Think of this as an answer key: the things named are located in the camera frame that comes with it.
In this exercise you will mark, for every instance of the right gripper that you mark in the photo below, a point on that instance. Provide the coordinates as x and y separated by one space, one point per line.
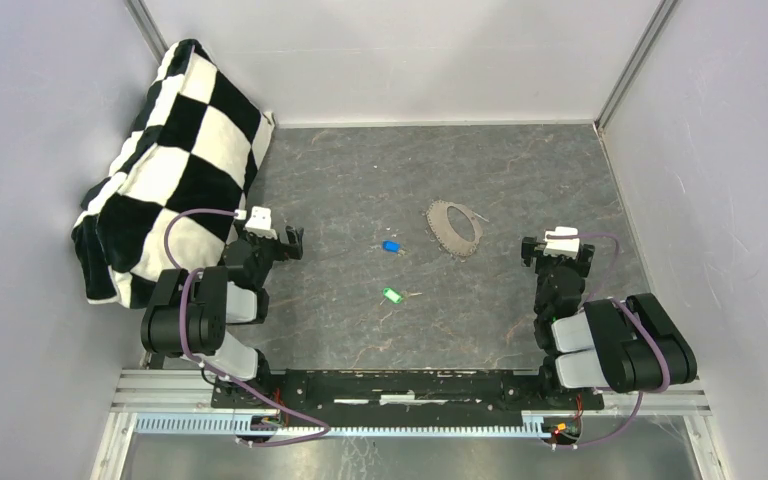
581 264

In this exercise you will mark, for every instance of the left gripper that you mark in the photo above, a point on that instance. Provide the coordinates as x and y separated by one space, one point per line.
284 251

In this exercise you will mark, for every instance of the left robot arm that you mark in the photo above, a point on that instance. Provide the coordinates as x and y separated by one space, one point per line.
193 323

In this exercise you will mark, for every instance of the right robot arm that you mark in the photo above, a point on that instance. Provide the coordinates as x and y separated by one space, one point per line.
625 345

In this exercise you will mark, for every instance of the blue tagged key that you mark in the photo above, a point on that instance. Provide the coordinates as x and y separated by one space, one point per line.
393 247

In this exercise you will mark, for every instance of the green tagged key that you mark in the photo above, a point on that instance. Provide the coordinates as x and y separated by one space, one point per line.
397 297

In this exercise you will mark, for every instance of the black white checkered blanket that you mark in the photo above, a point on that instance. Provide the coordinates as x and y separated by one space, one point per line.
188 163

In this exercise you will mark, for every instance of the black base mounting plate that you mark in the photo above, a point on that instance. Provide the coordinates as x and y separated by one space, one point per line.
402 398

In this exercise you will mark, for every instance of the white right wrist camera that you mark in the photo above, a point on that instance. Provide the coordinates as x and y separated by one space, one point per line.
562 241

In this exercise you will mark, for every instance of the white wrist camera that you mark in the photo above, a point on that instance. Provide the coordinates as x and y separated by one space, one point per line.
562 241
259 223

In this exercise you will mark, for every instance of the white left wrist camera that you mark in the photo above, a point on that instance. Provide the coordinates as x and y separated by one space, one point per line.
259 223

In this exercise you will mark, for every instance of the white slotted cable duct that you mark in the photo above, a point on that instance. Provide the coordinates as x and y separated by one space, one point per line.
249 425

